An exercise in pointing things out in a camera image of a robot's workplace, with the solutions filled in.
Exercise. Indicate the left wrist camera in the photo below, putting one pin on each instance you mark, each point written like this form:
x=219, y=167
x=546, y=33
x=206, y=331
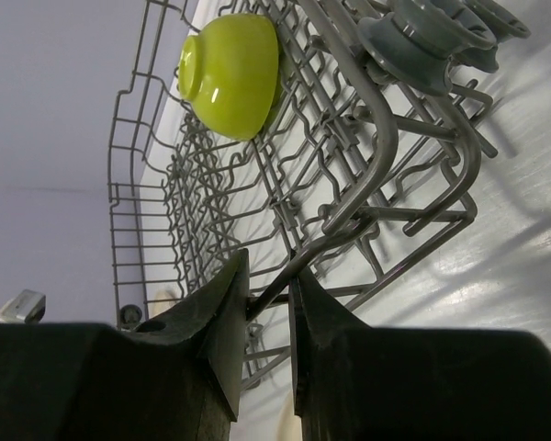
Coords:
x=27, y=307

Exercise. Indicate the small cream plate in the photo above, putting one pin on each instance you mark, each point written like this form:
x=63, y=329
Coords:
x=162, y=297

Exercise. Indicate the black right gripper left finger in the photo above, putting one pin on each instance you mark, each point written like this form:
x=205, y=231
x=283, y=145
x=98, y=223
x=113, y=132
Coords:
x=176, y=376

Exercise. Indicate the grey wire dish rack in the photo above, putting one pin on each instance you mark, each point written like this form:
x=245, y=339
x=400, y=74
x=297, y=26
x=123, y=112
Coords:
x=361, y=170

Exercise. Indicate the lime green bowl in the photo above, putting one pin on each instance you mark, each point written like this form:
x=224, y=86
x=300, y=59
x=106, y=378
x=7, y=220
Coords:
x=228, y=73

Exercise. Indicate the large pink green plate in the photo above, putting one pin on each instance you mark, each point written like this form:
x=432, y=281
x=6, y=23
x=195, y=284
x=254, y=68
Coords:
x=289, y=425

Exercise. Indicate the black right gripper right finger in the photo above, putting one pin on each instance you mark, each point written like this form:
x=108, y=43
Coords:
x=353, y=381

